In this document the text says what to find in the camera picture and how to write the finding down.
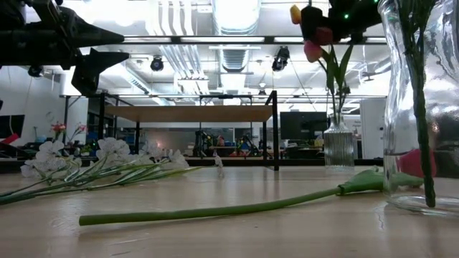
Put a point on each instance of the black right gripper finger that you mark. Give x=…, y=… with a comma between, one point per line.
x=311, y=19

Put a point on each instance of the white flower bunch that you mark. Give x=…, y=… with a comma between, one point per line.
x=113, y=147

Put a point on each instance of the large clear glass vase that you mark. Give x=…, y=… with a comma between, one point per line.
x=398, y=122

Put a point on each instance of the black monitor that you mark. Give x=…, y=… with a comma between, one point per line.
x=303, y=125
x=12, y=125

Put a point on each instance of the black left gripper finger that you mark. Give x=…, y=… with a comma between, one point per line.
x=91, y=68
x=93, y=34

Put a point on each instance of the black overhead camera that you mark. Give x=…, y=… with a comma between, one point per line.
x=281, y=59

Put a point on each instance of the loose white blossom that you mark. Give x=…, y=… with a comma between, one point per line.
x=218, y=162

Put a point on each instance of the black ceiling spotlight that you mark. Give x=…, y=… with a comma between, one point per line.
x=36, y=72
x=156, y=64

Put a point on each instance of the yellow tulip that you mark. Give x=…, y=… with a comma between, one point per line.
x=295, y=14

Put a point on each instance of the pink tulip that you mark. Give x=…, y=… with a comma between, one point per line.
x=312, y=52

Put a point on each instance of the wooden shelf with black legs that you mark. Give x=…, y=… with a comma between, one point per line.
x=186, y=114

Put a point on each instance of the dark green stem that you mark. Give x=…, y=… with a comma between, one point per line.
x=423, y=125

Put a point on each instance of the small ribbed glass vase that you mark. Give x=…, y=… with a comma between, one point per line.
x=339, y=147

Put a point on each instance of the bright red tulip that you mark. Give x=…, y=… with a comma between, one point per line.
x=215, y=212

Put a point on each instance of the black aluminium rig frame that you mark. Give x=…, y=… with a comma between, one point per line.
x=269, y=39

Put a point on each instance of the red background flowers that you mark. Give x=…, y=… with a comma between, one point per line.
x=59, y=128

